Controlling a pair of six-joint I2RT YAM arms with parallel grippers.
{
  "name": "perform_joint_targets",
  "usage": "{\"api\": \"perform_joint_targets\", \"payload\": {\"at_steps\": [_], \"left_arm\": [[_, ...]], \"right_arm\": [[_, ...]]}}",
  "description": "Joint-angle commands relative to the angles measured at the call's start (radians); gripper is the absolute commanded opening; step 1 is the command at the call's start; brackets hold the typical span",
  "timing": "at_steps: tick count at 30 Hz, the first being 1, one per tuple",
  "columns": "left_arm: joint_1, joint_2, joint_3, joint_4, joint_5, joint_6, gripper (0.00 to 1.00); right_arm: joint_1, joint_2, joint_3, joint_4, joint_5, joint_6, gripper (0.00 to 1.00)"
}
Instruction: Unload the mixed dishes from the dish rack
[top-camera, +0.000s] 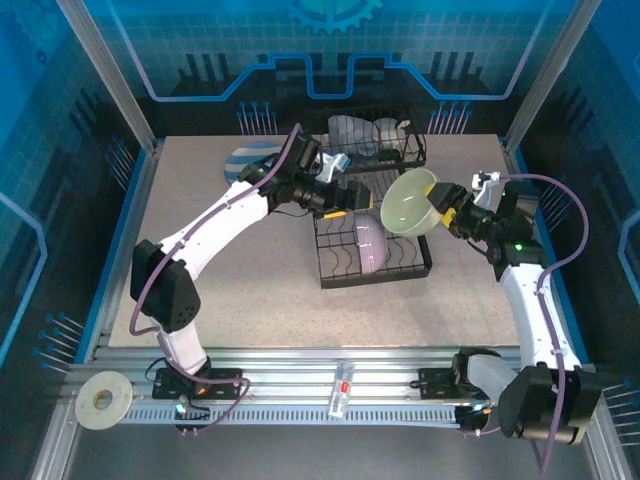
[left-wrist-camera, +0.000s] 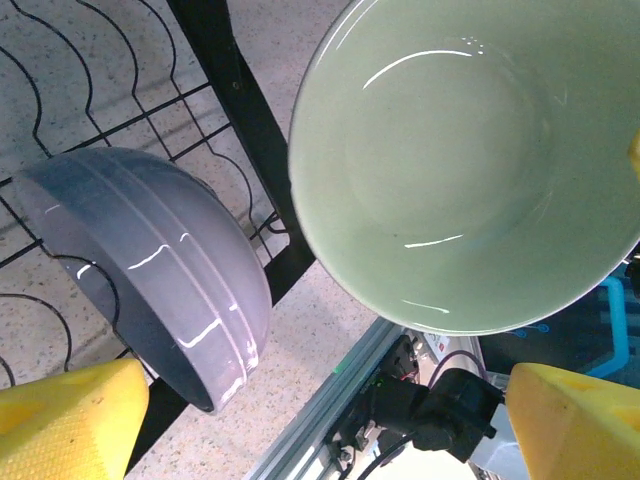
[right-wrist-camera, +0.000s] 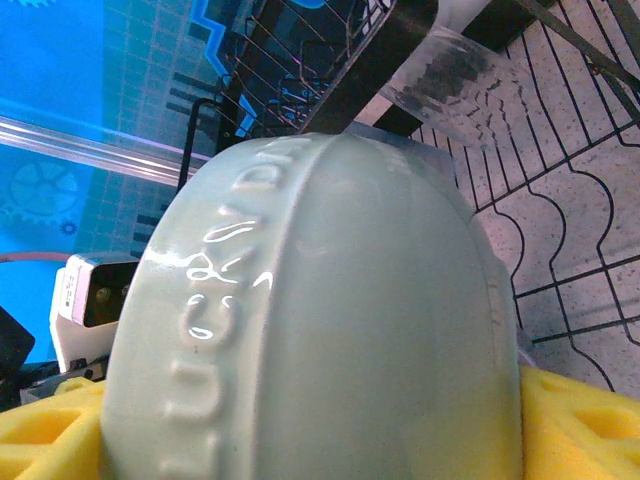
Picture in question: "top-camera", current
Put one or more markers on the pale green bowl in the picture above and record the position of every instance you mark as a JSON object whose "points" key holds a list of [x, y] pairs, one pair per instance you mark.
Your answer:
{"points": [[407, 205]]}

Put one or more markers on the purple bowl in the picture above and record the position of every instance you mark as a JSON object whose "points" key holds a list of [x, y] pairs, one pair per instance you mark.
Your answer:
{"points": [[370, 245]]}

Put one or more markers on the blue white striped plate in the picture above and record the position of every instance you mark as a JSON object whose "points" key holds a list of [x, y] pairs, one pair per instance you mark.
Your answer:
{"points": [[250, 157]]}

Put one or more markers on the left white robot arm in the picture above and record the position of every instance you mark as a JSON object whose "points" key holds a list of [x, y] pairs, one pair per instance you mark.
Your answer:
{"points": [[215, 235]]}

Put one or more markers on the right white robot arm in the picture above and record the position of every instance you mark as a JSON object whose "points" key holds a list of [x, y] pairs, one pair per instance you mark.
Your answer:
{"points": [[537, 320]]}

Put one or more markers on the black controller board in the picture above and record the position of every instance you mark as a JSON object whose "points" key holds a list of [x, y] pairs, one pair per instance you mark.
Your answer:
{"points": [[472, 420], [192, 417]]}

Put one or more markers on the white tape roll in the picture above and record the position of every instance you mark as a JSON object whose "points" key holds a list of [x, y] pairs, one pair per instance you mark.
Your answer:
{"points": [[87, 400]]}

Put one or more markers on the aluminium frame post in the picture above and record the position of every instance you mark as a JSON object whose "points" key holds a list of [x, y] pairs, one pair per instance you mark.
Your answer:
{"points": [[547, 75], [109, 75]]}

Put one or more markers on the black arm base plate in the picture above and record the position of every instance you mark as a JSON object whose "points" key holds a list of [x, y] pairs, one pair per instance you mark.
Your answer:
{"points": [[225, 375], [435, 382]]}

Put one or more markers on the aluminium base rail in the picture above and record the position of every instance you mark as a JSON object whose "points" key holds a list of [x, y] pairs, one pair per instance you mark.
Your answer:
{"points": [[280, 380]]}

